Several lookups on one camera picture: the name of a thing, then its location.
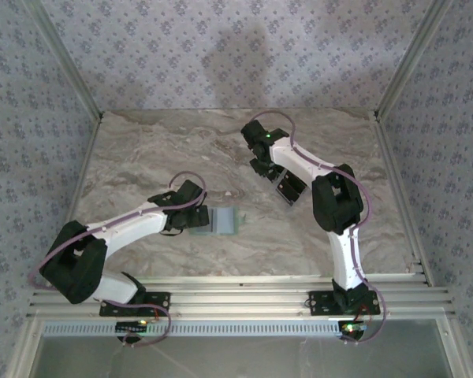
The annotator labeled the aluminium corner post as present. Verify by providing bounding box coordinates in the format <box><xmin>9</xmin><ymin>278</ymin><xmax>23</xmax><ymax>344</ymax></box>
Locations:
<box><xmin>374</xmin><ymin>0</ymin><xmax>454</xmax><ymax>119</ymax></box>
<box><xmin>25</xmin><ymin>0</ymin><xmax>105</xmax><ymax>119</ymax></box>

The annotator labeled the aluminium side rail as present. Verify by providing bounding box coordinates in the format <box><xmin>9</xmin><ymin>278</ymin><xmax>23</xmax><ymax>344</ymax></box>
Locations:
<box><xmin>372</xmin><ymin>112</ymin><xmax>434</xmax><ymax>287</ymax></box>
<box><xmin>43</xmin><ymin>113</ymin><xmax>105</xmax><ymax>295</ymax></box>

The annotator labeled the aluminium frame leg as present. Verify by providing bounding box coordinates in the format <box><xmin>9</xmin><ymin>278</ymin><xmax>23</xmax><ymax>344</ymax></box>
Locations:
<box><xmin>437</xmin><ymin>314</ymin><xmax>473</xmax><ymax>378</ymax></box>
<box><xmin>6</xmin><ymin>318</ymin><xmax>44</xmax><ymax>378</ymax></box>

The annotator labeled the grey slotted cable duct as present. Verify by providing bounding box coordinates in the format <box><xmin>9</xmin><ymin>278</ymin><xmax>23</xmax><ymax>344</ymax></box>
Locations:
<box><xmin>41</xmin><ymin>319</ymin><xmax>346</xmax><ymax>338</ymax></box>

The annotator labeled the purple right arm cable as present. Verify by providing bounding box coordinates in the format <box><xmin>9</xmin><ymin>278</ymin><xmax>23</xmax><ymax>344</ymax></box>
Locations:
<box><xmin>248</xmin><ymin>109</ymin><xmax>387</xmax><ymax>347</ymax></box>

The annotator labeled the small circuit board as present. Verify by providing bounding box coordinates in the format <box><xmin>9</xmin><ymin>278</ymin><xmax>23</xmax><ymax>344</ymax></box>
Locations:
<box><xmin>337</xmin><ymin>320</ymin><xmax>368</xmax><ymax>339</ymax></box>
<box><xmin>116</xmin><ymin>320</ymin><xmax>151</xmax><ymax>334</ymax></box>

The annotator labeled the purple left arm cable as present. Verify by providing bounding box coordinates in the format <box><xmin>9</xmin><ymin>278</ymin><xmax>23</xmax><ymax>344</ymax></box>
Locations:
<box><xmin>28</xmin><ymin>170</ymin><xmax>209</xmax><ymax>350</ymax></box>

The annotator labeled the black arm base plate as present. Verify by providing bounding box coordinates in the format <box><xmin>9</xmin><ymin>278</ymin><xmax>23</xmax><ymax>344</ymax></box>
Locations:
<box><xmin>99</xmin><ymin>291</ymin><xmax>172</xmax><ymax>317</ymax></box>
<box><xmin>307</xmin><ymin>290</ymin><xmax>381</xmax><ymax>317</ymax></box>

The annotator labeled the aluminium mounting rail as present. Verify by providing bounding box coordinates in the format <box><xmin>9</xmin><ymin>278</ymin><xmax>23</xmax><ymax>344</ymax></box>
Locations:
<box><xmin>25</xmin><ymin>273</ymin><xmax>457</xmax><ymax>321</ymax></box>

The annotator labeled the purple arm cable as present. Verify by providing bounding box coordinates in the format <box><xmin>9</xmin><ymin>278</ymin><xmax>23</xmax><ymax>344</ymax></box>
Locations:
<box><xmin>248</xmin><ymin>109</ymin><xmax>387</xmax><ymax>347</ymax></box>
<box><xmin>28</xmin><ymin>170</ymin><xmax>209</xmax><ymax>350</ymax></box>

